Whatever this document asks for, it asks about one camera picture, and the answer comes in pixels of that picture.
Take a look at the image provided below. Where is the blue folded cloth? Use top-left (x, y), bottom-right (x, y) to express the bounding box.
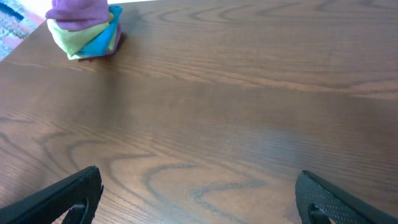
top-left (74, 5), bottom-right (123, 59)

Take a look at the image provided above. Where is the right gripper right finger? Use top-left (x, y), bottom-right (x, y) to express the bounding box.
top-left (295, 170), bottom-right (397, 224)

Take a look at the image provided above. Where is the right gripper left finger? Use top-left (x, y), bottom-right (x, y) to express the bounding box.
top-left (1, 166), bottom-right (103, 224)

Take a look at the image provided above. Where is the green folded cloth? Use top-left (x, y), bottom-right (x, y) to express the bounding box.
top-left (47, 12), bottom-right (114, 60)

